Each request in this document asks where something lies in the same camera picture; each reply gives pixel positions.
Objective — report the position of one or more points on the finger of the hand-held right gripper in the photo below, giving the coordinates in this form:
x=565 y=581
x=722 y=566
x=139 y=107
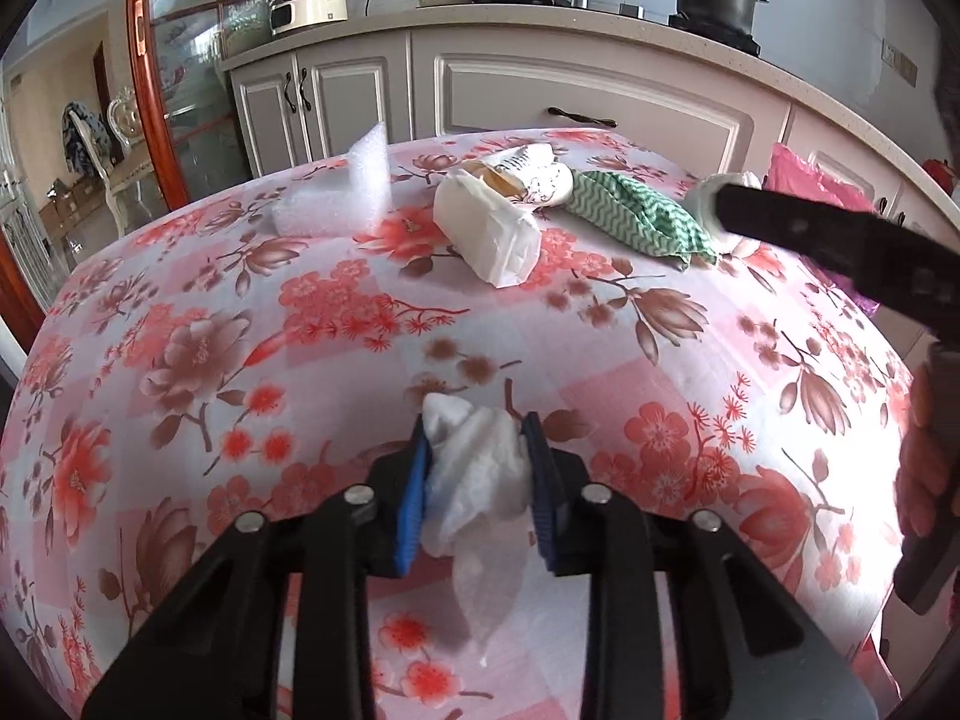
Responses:
x=825 y=236

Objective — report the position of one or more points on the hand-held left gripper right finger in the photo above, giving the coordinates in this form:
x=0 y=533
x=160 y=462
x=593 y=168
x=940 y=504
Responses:
x=541 y=510

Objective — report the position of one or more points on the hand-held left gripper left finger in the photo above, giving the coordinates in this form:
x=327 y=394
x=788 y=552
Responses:
x=411 y=510

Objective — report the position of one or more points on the pink-lined trash bin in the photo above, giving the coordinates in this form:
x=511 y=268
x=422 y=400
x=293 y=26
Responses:
x=810 y=180

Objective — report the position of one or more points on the white tissue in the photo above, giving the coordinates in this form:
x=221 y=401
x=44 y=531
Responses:
x=472 y=465

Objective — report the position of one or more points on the green wavy striped cloth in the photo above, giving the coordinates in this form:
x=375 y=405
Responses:
x=637 y=221

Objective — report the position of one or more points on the white paper bundle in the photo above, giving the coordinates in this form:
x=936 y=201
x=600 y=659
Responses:
x=487 y=232

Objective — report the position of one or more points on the patterned paper wrapper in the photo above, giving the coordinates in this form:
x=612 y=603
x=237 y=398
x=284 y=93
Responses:
x=536 y=176

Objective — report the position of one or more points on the white foam sheet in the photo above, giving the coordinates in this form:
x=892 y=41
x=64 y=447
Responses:
x=337 y=199

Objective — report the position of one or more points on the person's right hand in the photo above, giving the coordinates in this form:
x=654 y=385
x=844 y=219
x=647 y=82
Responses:
x=926 y=480

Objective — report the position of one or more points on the red teapot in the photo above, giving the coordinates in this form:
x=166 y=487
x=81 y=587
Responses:
x=941 y=174

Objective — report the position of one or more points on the pink floral tablecloth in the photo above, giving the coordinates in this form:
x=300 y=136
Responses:
x=225 y=315

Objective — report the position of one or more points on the white cabinet drawer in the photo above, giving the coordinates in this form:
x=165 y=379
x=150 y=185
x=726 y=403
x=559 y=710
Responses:
x=592 y=90

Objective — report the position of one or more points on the black gas stove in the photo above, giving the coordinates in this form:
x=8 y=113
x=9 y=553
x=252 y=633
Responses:
x=592 y=4

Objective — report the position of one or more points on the white kitchen base cabinet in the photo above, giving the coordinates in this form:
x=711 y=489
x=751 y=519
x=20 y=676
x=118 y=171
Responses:
x=337 y=97

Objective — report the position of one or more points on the brown cardboard box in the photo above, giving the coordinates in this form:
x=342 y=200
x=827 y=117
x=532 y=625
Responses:
x=64 y=199

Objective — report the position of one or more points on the white ornate dining chair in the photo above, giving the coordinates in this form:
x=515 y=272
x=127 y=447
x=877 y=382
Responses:
x=120 y=142

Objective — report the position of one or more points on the red framed glass sliding door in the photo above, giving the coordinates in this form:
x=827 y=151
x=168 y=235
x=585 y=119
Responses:
x=210 y=52

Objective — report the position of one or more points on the dark patterned cloth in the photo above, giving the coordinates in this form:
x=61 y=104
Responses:
x=79 y=135

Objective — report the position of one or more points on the white rice cooker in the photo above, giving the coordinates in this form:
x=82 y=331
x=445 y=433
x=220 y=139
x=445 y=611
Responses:
x=307 y=9

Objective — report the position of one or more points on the white wall socket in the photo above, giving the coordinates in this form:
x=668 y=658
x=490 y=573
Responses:
x=900 y=64

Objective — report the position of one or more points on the red wooden door frame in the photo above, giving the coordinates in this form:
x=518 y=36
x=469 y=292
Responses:
x=19 y=285

